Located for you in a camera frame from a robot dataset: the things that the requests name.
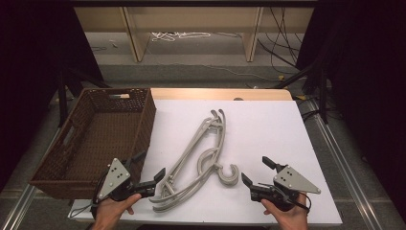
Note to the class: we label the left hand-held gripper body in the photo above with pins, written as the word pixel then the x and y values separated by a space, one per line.
pixel 116 177

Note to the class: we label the white table mat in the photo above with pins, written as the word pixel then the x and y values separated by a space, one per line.
pixel 265 134

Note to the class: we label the metal floor rail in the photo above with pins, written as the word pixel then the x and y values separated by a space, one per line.
pixel 19 207
pixel 344 163

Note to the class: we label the person's left hand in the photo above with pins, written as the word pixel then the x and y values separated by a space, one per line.
pixel 110 214

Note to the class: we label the person's right hand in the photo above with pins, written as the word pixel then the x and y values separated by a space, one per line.
pixel 292 220

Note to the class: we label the brown wicker basket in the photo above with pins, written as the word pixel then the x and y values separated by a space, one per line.
pixel 105 134

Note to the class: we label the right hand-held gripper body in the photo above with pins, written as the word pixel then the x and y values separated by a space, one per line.
pixel 293 180

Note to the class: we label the black metal stand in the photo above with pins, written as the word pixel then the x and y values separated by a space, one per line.
pixel 322 96
pixel 63 96

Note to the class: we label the light wooden shelf unit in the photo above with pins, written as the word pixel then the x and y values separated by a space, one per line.
pixel 191 19

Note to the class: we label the grey plastic clothes hanger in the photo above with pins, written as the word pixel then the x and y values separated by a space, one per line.
pixel 191 150
pixel 228 183

